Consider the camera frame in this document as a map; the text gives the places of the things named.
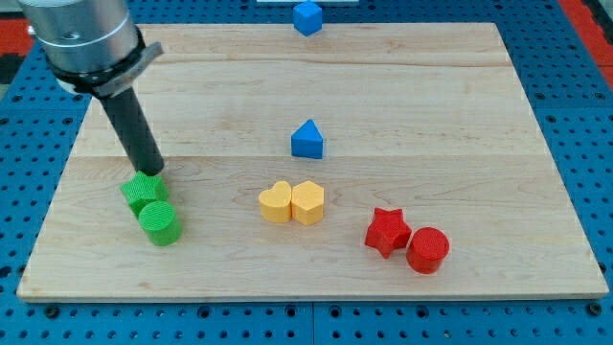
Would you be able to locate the black pusher rod tool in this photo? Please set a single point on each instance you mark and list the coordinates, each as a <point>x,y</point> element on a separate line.
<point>130,124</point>

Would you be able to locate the green star block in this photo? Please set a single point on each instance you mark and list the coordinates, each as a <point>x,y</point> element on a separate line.
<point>143,189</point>

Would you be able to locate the green cylinder block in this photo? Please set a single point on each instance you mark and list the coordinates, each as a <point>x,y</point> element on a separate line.
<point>161,224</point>

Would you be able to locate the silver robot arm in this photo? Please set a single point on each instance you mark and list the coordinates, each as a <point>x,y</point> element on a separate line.
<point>94,47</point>

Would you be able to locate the yellow heart block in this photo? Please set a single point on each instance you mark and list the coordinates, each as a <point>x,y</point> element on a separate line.
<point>275,203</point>

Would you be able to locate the blue triangle block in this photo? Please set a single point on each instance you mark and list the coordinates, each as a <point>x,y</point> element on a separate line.
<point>307,141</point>

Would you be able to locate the blue cube block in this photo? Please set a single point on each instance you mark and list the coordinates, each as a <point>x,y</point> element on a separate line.
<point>307,18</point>

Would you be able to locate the yellow hexagon block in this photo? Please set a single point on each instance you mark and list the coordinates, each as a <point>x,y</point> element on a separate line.
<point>307,202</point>

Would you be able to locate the red star block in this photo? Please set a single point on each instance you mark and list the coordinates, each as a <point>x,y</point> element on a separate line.
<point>388,231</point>

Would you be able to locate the wooden board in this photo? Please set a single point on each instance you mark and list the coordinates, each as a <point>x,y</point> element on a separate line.
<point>430,118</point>

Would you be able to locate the red cylinder block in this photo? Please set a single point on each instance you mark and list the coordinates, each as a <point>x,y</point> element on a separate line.
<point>427,250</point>

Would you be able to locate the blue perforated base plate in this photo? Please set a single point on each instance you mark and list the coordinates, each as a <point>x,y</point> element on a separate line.
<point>562,61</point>

